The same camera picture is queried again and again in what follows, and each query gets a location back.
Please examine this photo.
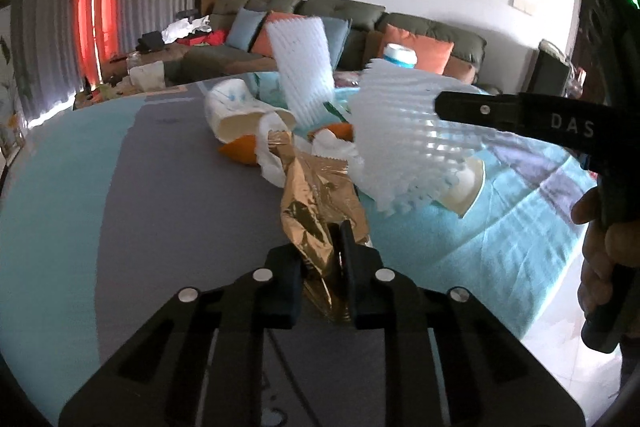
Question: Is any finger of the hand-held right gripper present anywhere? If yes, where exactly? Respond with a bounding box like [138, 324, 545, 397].
[434, 90, 523, 134]

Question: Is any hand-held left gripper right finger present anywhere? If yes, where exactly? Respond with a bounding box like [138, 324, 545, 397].
[336, 219, 586, 427]

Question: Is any green sofa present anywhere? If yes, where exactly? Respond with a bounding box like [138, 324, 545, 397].
[165, 0, 488, 85]

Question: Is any crushed white paper cup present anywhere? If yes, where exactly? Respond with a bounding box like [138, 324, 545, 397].
[204, 78, 297, 145]

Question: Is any brown cushion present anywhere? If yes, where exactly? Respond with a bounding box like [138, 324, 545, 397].
[445, 57, 476, 84]

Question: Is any orange curtain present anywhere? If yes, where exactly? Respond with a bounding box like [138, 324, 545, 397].
[75, 0, 123, 88]

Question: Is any small orange peel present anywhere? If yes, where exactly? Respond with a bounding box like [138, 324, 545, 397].
[307, 122, 355, 145]

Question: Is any orange cushion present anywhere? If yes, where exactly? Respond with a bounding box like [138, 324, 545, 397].
[250, 11, 306, 58]
[382, 23, 456, 75]

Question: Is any red cloth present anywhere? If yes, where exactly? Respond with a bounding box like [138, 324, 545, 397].
[187, 31, 228, 48]

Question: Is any blue white plastic tub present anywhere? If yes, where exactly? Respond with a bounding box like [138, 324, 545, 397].
[382, 43, 418, 70]

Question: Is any person's right hand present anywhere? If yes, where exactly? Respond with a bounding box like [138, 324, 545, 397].
[572, 188, 621, 323]

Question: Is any green white snack wrapper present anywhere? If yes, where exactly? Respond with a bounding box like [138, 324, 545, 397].
[322, 99, 351, 120]

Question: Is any black chair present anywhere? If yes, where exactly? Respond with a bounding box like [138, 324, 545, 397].
[527, 39, 571, 98]

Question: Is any white clothes pile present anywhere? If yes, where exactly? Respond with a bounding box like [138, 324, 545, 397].
[161, 17, 213, 44]

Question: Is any beige paper bag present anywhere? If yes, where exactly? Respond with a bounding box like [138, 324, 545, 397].
[131, 61, 166, 94]

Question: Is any teal grey table cloth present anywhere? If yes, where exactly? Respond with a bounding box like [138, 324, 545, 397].
[0, 69, 601, 427]

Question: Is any gold foil wrapper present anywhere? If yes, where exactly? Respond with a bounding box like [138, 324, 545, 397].
[267, 129, 373, 324]

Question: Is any blue cushion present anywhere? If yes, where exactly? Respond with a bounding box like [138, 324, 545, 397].
[225, 7, 268, 52]
[320, 17, 353, 70]

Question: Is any large orange peel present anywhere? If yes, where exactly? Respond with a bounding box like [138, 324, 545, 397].
[218, 134, 261, 166]

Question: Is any white foam fruit net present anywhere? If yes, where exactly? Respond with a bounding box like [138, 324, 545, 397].
[347, 58, 501, 219]
[265, 14, 336, 128]

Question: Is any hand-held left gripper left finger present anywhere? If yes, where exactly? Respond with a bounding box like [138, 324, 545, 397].
[59, 243, 303, 427]

